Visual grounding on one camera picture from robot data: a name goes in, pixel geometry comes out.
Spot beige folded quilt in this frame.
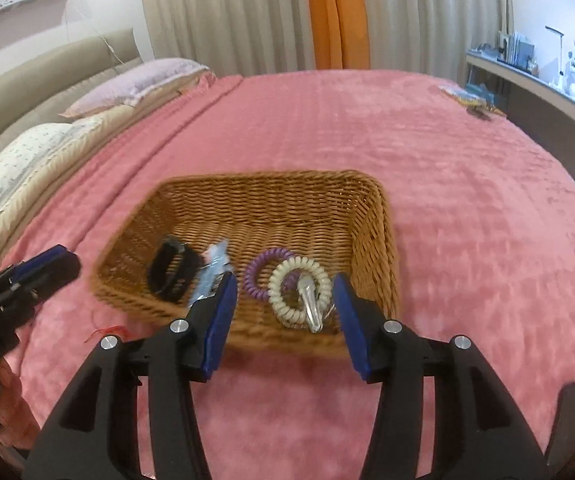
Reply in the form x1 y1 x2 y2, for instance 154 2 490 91
0 77 218 286

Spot white spiral hair tie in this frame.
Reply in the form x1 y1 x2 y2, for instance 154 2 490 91
268 256 333 325

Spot red string bracelet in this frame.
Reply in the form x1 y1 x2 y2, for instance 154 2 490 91
84 324 128 346

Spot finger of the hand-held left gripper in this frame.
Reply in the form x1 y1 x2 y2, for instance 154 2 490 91
15 252 82 306
8 245 68 281

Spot books on desk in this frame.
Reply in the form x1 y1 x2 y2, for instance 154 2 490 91
497 30 538 68

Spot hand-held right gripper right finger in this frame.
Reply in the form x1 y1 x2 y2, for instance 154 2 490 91
331 274 551 480

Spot white desk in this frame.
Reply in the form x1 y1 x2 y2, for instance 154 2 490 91
465 47 575 196

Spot beige curtain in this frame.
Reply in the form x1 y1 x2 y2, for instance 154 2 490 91
138 0 318 78
360 0 513 77

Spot colourful booklets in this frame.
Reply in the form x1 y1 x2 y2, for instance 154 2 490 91
437 84 507 122

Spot orange curtain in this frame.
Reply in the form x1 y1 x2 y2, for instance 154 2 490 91
303 0 371 71

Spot light purple pillow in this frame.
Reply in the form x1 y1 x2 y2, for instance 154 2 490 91
62 57 211 120

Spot black wristband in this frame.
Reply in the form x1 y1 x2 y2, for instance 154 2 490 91
148 236 202 303

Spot white floral pillow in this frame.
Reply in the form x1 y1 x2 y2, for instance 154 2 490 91
0 122 103 256

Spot brown wicker basket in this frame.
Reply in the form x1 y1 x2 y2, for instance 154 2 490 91
95 170 401 358

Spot purple spiral hair tie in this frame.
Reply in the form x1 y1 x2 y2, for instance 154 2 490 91
245 249 298 300

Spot pink fleece blanket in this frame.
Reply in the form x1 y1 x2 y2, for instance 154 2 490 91
0 69 575 480

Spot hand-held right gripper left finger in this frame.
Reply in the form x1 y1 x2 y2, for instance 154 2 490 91
20 272 239 480

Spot beige padded headboard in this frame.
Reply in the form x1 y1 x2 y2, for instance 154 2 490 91
0 27 143 171

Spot white desk lamp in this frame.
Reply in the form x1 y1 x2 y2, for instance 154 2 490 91
545 25 575 83

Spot silver hair clip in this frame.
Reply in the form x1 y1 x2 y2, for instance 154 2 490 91
295 274 328 335

